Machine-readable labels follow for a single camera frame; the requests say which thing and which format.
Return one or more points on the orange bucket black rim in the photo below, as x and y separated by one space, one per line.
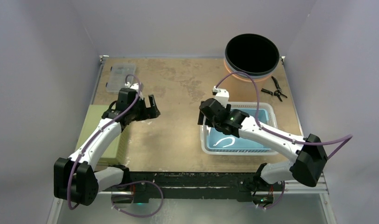
252 60

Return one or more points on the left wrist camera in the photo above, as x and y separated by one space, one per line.
136 86

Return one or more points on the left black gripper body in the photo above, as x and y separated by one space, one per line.
136 111

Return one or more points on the clear plastic screw organizer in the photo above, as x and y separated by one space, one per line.
120 75

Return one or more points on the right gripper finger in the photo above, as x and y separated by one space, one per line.
201 119
227 109

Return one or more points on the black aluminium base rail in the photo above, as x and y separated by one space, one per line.
241 187

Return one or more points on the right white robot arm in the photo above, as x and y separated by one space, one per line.
306 157

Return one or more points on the blue perforated plastic basket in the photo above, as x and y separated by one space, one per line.
218 142

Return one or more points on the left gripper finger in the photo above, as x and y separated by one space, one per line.
145 111
152 110

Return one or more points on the white perforated plastic basket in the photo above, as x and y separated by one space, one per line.
205 149

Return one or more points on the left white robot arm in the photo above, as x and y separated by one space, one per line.
75 178

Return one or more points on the green perforated plastic basket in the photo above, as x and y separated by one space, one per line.
115 154

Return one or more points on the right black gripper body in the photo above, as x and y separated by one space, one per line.
206 114

